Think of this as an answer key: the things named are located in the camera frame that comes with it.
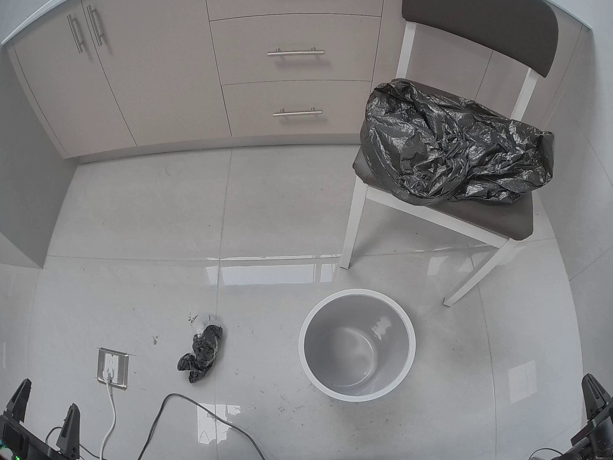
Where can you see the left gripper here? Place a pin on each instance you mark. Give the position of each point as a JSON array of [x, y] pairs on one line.
[[33, 448]]

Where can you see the black plastic bag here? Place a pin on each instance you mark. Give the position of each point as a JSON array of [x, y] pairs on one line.
[[445, 146]]

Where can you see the white trash bin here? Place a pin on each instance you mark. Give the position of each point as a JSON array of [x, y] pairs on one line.
[[357, 352]]

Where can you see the white chair dark grey seat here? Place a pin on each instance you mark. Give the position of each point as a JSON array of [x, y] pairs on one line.
[[479, 17]]

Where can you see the crumpled black plastic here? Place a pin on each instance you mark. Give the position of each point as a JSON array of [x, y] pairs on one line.
[[203, 352]]

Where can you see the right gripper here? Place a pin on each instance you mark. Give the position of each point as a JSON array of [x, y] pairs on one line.
[[601, 441]]

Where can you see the beige cabinet with drawers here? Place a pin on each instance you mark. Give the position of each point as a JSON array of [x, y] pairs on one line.
[[167, 65]]

